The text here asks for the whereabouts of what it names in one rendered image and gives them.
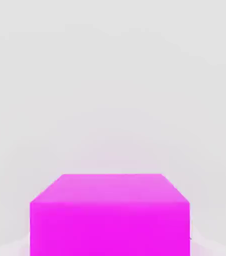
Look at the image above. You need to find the small magenta cube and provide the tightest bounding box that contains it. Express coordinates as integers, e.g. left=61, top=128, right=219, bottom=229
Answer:
left=29, top=173, right=191, bottom=256

